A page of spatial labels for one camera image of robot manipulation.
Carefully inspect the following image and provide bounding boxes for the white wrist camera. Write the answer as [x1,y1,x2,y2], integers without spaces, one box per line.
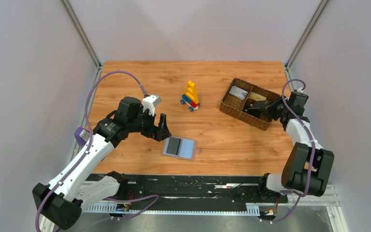
[294,88,303,93]
[142,94,161,116]

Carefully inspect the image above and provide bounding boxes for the grey credit card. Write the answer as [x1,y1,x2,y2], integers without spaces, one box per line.
[164,137,181,156]

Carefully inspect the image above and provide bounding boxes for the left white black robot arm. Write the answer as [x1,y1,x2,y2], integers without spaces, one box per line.
[32,95,171,230]

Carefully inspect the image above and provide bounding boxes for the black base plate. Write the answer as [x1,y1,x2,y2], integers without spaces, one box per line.
[113,174,288,213]

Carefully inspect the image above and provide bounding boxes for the gold card in basket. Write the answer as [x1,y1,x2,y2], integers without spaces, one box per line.
[248,92,267,102]

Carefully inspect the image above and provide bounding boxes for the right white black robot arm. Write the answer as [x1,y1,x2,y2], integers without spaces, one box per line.
[243,91,334,199]

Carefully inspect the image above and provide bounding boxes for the slotted aluminium rail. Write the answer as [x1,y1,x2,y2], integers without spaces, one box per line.
[83,203,260,216]

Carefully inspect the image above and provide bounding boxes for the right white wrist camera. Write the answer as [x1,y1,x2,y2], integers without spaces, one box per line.
[294,88,303,93]

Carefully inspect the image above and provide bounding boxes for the purple box with card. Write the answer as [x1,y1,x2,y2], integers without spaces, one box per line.
[74,127,90,148]

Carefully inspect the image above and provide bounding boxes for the white card in basket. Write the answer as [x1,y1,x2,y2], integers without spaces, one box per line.
[229,86,248,100]

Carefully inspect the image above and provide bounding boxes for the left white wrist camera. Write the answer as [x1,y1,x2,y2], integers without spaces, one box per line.
[142,94,161,116]

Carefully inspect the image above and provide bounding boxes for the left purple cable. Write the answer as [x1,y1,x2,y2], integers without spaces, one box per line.
[34,70,160,232]

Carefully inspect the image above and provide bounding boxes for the woven brown divided basket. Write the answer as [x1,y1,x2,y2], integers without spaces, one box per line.
[219,78,281,131]

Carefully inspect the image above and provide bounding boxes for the pink card holder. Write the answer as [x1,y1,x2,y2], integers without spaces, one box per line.
[161,137,201,161]

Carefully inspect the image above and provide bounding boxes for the colourful toy block car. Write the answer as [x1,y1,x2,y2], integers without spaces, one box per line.
[180,81,200,112]

